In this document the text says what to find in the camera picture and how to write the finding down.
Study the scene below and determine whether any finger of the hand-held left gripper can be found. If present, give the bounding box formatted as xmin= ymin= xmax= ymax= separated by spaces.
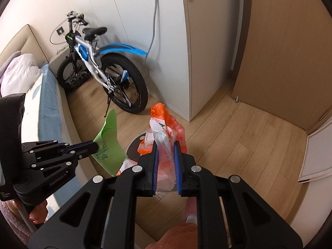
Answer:
xmin=29 ymin=149 xmax=98 ymax=172
xmin=21 ymin=139 xmax=98 ymax=159

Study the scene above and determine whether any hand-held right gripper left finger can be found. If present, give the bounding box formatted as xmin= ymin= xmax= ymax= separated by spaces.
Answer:
xmin=28 ymin=141 xmax=159 ymax=249

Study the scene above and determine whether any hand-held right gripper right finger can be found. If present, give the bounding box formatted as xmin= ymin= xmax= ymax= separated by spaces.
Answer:
xmin=174 ymin=140 xmax=304 ymax=249

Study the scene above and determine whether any grey round trash bin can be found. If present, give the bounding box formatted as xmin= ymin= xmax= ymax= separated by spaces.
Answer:
xmin=125 ymin=134 xmax=156 ymax=162

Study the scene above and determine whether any green plastic bag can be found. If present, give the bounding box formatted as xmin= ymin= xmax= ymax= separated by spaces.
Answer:
xmin=91 ymin=108 xmax=129 ymax=177

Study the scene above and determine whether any orange white plastic bag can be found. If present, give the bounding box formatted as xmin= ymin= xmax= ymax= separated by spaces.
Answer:
xmin=116 ymin=103 xmax=188 ymax=192

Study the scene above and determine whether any person's left hand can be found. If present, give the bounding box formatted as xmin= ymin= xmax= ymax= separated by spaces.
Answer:
xmin=28 ymin=199 xmax=48 ymax=225

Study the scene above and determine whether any blue bed sheet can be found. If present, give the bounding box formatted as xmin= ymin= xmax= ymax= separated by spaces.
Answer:
xmin=19 ymin=63 xmax=81 ymax=200

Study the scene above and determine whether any white pink pillow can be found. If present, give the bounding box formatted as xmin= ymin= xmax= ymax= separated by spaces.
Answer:
xmin=0 ymin=53 xmax=43 ymax=96

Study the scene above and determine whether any white and blue bicycle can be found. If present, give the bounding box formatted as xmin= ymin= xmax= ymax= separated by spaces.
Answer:
xmin=50 ymin=11 xmax=149 ymax=117

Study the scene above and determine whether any beige nightstand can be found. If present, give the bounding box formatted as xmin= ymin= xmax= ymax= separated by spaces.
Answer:
xmin=49 ymin=47 xmax=76 ymax=83

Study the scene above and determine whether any white wardrobe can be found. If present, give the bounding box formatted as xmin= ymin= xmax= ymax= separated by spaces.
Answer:
xmin=149 ymin=0 xmax=253 ymax=122

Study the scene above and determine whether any white cabinet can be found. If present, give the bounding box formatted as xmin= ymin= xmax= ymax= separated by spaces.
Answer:
xmin=298 ymin=127 xmax=332 ymax=184

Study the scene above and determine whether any brown wooden door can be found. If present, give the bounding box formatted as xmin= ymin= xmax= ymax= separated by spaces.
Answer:
xmin=232 ymin=0 xmax=332 ymax=135

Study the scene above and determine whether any beige bed frame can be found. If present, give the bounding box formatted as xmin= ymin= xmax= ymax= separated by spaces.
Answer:
xmin=0 ymin=24 xmax=161 ymax=242

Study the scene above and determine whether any grey wall cable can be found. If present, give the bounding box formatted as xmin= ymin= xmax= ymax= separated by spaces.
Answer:
xmin=145 ymin=0 xmax=159 ymax=60

